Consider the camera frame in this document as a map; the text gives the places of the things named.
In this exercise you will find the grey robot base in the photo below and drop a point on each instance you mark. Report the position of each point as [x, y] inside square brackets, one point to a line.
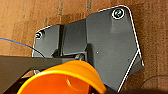
[106, 40]

